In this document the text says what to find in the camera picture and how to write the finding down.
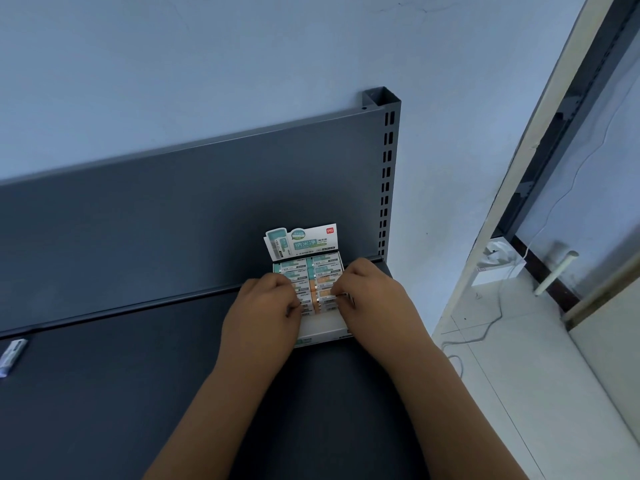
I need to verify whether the person's left hand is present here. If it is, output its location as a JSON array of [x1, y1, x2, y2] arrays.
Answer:
[[219, 273, 303, 371]]

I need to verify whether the person's right hand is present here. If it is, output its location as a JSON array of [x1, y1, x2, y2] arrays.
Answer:
[[333, 258, 433, 368]]

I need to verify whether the white box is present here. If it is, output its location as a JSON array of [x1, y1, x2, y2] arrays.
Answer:
[[263, 223, 357, 349]]

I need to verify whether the pile of small erasers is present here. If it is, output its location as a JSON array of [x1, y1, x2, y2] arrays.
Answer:
[[0, 338, 29, 378]]

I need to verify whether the person's right forearm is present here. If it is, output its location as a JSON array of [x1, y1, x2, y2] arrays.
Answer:
[[389, 339, 529, 480]]

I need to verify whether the person's left forearm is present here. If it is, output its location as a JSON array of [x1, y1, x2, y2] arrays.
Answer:
[[145, 354, 286, 480]]

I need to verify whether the dark grey shelf back panel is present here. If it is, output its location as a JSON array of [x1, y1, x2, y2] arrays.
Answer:
[[0, 109, 391, 341]]

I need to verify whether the white floor cable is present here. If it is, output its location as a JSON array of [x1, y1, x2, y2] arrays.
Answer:
[[439, 284, 506, 381]]

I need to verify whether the white door handle bar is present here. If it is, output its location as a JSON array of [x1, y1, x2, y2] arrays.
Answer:
[[533, 250, 579, 297]]

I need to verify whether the white door frame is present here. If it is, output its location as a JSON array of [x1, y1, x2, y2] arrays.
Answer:
[[432, 0, 626, 338]]

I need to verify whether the glass door with dark frame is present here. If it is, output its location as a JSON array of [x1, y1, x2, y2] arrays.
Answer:
[[495, 0, 640, 331]]

